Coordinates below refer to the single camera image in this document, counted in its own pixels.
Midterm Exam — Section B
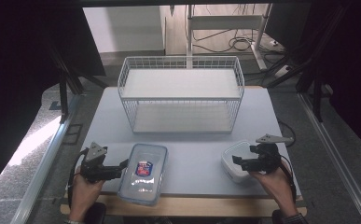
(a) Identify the hand-held gripper black cable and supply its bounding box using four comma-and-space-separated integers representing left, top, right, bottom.
67, 147, 90, 209
279, 154, 298, 204

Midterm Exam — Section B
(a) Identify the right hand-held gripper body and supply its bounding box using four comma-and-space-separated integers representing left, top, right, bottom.
246, 133, 295, 175

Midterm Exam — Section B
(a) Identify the white metal desk frame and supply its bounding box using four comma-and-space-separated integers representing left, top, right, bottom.
186, 3, 274, 71

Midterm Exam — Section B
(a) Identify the white square plastic container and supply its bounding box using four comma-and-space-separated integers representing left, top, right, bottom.
220, 140, 263, 184

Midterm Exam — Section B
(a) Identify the aluminium floor rail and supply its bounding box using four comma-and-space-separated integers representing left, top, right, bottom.
297, 92, 361, 224
10, 92, 83, 224

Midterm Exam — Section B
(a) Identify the person's right leg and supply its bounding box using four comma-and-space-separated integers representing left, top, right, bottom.
271, 208, 289, 224

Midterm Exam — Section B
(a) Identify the pale grey table mat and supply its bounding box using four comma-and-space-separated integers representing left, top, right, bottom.
65, 86, 303, 200

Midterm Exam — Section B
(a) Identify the tangle of black floor cables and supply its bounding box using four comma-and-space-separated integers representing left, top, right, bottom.
192, 28, 284, 54

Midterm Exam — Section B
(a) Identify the person's left leg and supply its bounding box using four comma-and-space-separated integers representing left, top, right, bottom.
84, 202, 107, 224

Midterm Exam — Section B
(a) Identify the white power strip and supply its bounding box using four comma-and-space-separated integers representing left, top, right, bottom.
273, 63, 294, 79

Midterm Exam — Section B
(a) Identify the left hand-held gripper black cable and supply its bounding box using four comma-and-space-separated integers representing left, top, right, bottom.
67, 147, 90, 209

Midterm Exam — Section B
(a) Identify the white panel board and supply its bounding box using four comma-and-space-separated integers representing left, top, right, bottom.
82, 7, 165, 54

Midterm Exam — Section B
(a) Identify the clear plastic food container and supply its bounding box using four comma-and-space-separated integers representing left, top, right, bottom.
117, 143, 169, 206

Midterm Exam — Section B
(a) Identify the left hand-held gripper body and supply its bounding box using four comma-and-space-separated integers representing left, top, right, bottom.
80, 141, 115, 184

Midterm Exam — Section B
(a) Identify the right hand-held gripper black cable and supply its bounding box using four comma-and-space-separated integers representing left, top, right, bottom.
279, 154, 298, 204

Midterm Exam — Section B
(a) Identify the black floor cable loop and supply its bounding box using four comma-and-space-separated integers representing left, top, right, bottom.
277, 119, 298, 147

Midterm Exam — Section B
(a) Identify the person's right hand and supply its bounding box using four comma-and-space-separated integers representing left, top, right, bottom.
249, 167, 298, 217

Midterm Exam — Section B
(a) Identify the white wire shelf rack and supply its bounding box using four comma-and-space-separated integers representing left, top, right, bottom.
118, 55, 245, 134

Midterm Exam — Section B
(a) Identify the person's leg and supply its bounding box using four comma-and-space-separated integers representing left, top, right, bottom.
271, 208, 289, 224
84, 202, 107, 224

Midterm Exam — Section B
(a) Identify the person's left hand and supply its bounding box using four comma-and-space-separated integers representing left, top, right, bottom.
68, 166, 106, 221

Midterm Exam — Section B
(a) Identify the black metal stand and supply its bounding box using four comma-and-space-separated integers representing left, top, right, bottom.
266, 6, 350, 123
46, 43, 107, 123

